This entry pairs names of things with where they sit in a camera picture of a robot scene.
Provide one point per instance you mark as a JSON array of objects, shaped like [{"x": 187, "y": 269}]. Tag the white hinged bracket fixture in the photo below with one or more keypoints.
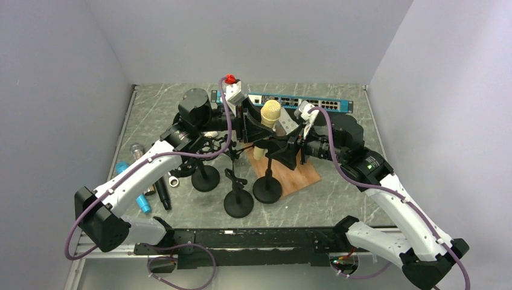
[{"x": 285, "y": 124}]

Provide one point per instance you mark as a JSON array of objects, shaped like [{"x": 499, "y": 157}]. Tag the wooden board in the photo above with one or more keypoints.
[{"x": 292, "y": 181}]

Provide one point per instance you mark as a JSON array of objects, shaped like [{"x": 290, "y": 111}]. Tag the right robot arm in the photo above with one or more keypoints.
[{"x": 424, "y": 252}]

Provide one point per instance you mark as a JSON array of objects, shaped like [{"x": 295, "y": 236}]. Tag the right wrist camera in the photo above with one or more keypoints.
[{"x": 305, "y": 112}]

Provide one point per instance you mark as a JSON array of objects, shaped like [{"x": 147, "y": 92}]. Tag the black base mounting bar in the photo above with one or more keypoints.
[{"x": 194, "y": 248}]

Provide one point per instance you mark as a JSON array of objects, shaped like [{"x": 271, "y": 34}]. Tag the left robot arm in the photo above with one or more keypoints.
[{"x": 100, "y": 213}]

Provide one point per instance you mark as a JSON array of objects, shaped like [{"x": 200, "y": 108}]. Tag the yellow foam microphone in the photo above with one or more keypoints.
[{"x": 270, "y": 113}]

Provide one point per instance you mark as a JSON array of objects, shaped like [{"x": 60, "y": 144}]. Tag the black handheld microphone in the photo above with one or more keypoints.
[{"x": 162, "y": 192}]

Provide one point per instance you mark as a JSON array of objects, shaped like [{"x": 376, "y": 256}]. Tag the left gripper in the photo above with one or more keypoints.
[{"x": 248, "y": 116}]

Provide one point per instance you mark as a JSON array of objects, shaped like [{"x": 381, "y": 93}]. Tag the silver mesh glitter microphone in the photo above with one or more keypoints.
[{"x": 137, "y": 151}]

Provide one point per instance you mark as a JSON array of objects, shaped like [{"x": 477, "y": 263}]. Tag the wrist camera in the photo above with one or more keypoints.
[
  {"x": 236, "y": 91},
  {"x": 305, "y": 112}
]

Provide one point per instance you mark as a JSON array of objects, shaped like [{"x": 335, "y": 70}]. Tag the blue network switch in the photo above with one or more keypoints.
[{"x": 293, "y": 101}]

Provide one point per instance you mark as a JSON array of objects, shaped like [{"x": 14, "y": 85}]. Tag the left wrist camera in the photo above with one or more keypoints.
[{"x": 236, "y": 91}]

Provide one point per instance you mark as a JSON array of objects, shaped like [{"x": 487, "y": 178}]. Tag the shock mount desk stand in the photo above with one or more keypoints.
[{"x": 204, "y": 178}]

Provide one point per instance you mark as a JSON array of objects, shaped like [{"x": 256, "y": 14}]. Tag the tripod shock mount stand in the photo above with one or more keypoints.
[{"x": 214, "y": 144}]

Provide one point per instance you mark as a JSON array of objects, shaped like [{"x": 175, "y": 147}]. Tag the clip desk mic stand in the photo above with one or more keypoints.
[{"x": 238, "y": 203}]

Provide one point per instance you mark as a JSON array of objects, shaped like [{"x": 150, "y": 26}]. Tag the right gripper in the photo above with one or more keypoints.
[{"x": 288, "y": 155}]

